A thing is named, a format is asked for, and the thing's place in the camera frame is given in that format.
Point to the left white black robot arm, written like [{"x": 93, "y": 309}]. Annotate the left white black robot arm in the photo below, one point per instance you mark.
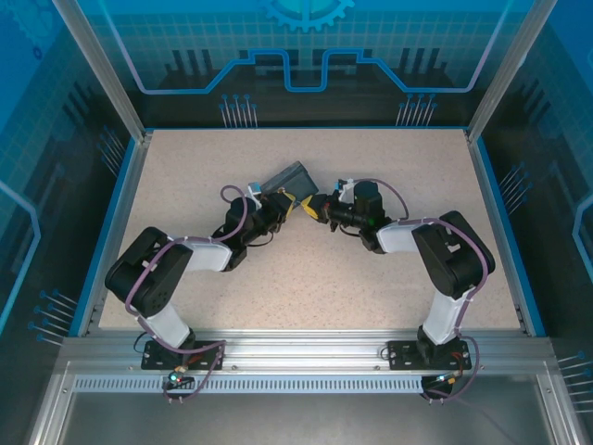
[{"x": 208, "y": 255}]

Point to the small LED circuit board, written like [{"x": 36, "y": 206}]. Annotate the small LED circuit board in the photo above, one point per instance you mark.
[
  {"x": 447, "y": 377},
  {"x": 178, "y": 376}
]

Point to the aluminium side rail blue edge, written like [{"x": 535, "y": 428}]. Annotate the aluminium side rail blue edge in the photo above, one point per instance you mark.
[
  {"x": 500, "y": 222},
  {"x": 118, "y": 222}
]

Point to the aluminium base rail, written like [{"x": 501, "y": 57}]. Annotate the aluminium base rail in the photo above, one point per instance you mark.
[{"x": 306, "y": 350}]

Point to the grey metal bottom panel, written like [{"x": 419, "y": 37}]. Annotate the grey metal bottom panel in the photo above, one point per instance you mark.
[{"x": 296, "y": 422}]

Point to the aluminium frame post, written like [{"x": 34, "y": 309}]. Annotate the aluminium frame post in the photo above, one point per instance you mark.
[
  {"x": 505, "y": 69},
  {"x": 106, "y": 69}
]

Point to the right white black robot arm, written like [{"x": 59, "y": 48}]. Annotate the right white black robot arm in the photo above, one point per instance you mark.
[{"x": 398, "y": 238}]

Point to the starry night print box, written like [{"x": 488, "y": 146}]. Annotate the starry night print box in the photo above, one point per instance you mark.
[{"x": 296, "y": 181}]

